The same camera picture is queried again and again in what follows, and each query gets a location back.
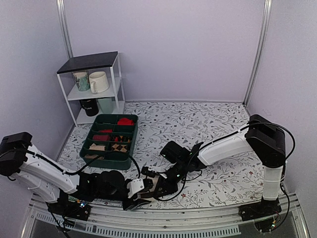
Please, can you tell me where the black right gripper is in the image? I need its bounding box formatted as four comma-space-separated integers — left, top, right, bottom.
155, 161, 189, 199

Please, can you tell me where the cream and brown sock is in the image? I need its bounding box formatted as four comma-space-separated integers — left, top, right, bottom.
137, 176, 159, 198

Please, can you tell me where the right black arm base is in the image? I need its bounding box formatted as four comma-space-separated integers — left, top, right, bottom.
238, 197, 282, 221

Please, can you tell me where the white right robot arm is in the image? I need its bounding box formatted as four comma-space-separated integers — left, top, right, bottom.
153, 115, 287, 216

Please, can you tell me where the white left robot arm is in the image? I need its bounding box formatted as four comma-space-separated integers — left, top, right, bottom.
0, 132, 150, 215

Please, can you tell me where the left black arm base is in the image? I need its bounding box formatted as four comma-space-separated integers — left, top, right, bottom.
48, 190, 91, 221

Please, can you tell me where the argyle rolled sock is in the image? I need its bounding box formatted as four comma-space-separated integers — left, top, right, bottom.
110, 143, 129, 153
110, 135, 132, 143

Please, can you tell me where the tan rolled sock front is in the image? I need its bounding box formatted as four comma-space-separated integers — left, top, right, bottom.
84, 154, 104, 160

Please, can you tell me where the green divided organizer tray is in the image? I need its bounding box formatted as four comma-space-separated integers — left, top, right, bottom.
79, 114, 138, 170

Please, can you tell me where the beige rolled sock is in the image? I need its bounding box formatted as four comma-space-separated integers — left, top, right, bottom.
89, 143, 106, 151

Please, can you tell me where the floral table mat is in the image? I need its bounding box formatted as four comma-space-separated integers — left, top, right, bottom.
48, 101, 282, 209

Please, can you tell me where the red rolled sock middle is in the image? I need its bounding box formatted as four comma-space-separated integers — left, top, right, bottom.
98, 129, 112, 134

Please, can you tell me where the dark red rolled sock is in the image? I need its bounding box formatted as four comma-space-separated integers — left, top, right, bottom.
92, 134, 111, 141

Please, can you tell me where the red rolled sock back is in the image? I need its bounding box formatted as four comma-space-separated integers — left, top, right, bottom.
117, 118, 135, 126

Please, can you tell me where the pale green mug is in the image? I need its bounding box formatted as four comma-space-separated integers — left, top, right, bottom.
97, 98, 113, 114

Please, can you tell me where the black mug with lettering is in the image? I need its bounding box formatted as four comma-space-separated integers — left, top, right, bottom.
80, 99, 99, 117

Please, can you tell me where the cream ceramic mug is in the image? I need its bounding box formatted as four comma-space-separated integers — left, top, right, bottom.
89, 71, 109, 94

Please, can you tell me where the white shelf with black top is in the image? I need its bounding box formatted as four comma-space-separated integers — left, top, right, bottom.
56, 51, 125, 126

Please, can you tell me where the teal patterned mug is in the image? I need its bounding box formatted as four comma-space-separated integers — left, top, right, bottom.
72, 70, 90, 92

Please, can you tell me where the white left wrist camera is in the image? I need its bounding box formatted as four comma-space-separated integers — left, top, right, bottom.
127, 178, 145, 198

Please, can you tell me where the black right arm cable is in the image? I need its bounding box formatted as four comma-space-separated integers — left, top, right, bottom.
152, 146, 204, 201

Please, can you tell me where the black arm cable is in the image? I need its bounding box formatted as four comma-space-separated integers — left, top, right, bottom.
0, 148, 141, 180
152, 146, 204, 201

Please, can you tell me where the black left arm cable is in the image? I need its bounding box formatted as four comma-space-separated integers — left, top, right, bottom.
0, 148, 141, 180

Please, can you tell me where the aluminium front rail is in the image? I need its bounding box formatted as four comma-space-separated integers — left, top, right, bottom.
21, 194, 312, 238

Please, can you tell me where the left aluminium corner post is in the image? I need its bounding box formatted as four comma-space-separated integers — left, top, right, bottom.
56, 0, 73, 59

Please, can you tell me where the aluminium corner post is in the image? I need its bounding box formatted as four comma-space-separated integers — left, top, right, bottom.
243, 0, 272, 108
56, 0, 73, 59

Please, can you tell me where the right aluminium corner post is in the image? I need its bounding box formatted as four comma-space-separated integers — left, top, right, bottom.
243, 0, 272, 108

